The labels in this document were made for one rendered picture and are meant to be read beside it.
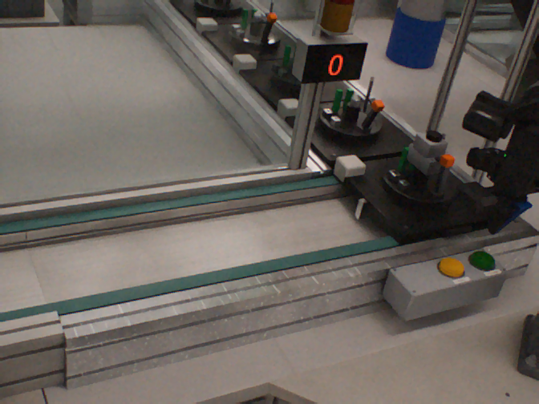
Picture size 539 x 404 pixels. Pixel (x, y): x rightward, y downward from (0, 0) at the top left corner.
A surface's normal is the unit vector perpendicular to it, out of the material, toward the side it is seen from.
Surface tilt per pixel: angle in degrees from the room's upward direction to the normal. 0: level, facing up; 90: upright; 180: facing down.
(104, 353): 90
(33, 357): 90
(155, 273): 0
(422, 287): 0
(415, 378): 0
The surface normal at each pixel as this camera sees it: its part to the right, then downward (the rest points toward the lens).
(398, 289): -0.88, 0.14
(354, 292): 0.44, 0.55
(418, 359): 0.15, -0.82
